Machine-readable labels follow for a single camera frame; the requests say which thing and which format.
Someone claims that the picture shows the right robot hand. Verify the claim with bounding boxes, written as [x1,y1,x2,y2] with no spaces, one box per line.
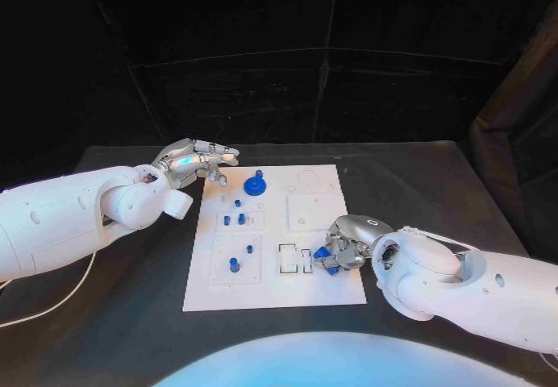
[312,214,395,272]

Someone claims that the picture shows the white cable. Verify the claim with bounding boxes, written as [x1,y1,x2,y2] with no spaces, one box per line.
[0,250,98,329]

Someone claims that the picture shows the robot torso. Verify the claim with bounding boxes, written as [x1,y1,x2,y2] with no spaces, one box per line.
[149,331,543,387]

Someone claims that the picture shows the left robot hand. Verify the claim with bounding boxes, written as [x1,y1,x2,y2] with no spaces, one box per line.
[149,138,240,190]

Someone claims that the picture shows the blue gear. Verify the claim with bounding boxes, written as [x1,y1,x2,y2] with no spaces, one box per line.
[242,177,266,196]

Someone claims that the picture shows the blue rectangular block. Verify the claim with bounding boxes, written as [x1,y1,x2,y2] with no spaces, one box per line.
[311,245,344,277]

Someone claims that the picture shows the white task board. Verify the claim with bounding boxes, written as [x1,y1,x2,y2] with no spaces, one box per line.
[181,164,369,313]

